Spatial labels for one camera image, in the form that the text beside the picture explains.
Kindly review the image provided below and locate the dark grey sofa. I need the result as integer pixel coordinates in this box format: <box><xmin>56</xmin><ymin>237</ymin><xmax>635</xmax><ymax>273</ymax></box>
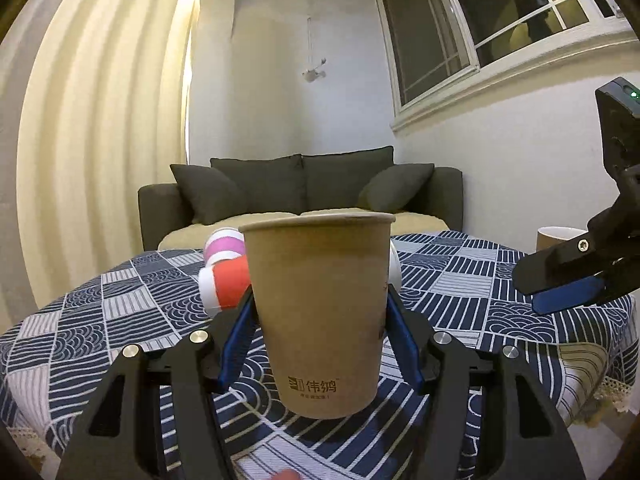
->
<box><xmin>137</xmin><ymin>146</ymin><xmax>464</xmax><ymax>252</ymax></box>

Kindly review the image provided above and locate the dark grey throw cushion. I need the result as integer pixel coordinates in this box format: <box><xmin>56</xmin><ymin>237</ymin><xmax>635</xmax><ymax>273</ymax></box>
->
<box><xmin>357</xmin><ymin>163</ymin><xmax>435</xmax><ymax>214</ymax></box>
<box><xmin>170</xmin><ymin>163</ymin><xmax>249</xmax><ymax>226</ymax></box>

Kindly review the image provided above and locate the cream curtain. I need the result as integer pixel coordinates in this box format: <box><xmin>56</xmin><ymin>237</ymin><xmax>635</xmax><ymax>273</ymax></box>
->
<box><xmin>0</xmin><ymin>0</ymin><xmax>202</xmax><ymax>321</ymax></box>

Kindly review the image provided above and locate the cream paper cup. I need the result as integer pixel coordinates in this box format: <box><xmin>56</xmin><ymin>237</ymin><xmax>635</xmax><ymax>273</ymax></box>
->
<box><xmin>537</xmin><ymin>226</ymin><xmax>589</xmax><ymax>255</ymax></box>

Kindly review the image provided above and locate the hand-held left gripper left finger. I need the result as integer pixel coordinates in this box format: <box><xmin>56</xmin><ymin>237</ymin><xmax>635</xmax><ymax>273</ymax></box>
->
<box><xmin>55</xmin><ymin>287</ymin><xmax>259</xmax><ymax>480</ymax></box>

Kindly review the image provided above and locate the cream sofa blanket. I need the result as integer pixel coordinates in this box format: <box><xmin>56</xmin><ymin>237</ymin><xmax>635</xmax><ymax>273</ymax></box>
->
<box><xmin>157</xmin><ymin>208</ymin><xmax>449</xmax><ymax>252</ymax></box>

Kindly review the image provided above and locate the brown paper cup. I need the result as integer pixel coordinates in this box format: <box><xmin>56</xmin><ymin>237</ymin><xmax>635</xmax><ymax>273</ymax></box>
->
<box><xmin>238</xmin><ymin>211</ymin><xmax>397</xmax><ymax>419</ymax></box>

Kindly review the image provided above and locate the dark grey back cushion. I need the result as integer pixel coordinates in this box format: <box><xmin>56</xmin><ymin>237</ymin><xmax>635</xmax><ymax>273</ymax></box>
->
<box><xmin>210</xmin><ymin>154</ymin><xmax>305</xmax><ymax>216</ymax></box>
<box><xmin>301</xmin><ymin>146</ymin><xmax>395</xmax><ymax>211</ymax></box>

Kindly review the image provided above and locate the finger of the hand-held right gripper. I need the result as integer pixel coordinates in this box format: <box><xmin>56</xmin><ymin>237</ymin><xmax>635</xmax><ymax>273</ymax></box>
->
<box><xmin>531</xmin><ymin>259</ymin><xmax>637</xmax><ymax>317</ymax></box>
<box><xmin>511</xmin><ymin>230</ymin><xmax>618</xmax><ymax>296</ymax></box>

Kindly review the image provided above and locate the hanging white ornament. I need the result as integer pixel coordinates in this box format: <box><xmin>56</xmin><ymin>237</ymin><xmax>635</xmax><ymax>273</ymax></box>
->
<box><xmin>300</xmin><ymin>16</ymin><xmax>329</xmax><ymax>84</ymax></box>

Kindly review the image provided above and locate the red and white cup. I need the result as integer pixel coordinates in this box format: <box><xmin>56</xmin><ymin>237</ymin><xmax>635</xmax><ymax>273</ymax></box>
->
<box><xmin>198</xmin><ymin>256</ymin><xmax>252</xmax><ymax>319</ymax></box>

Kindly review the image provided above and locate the white framed window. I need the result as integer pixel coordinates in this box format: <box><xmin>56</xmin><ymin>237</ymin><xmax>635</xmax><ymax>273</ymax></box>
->
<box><xmin>369</xmin><ymin>0</ymin><xmax>640</xmax><ymax>134</ymax></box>

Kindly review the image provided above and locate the blue patterned tablecloth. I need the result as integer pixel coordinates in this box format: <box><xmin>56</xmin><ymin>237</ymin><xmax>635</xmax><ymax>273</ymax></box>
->
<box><xmin>0</xmin><ymin>230</ymin><xmax>638</xmax><ymax>480</ymax></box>

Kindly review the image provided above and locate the pink and white cup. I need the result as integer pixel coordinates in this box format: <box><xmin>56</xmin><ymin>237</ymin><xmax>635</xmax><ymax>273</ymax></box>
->
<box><xmin>204</xmin><ymin>227</ymin><xmax>247</xmax><ymax>266</ymax></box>

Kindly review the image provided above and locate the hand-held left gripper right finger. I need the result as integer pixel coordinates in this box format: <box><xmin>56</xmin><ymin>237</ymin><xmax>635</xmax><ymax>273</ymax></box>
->
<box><xmin>384</xmin><ymin>287</ymin><xmax>588</xmax><ymax>480</ymax></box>

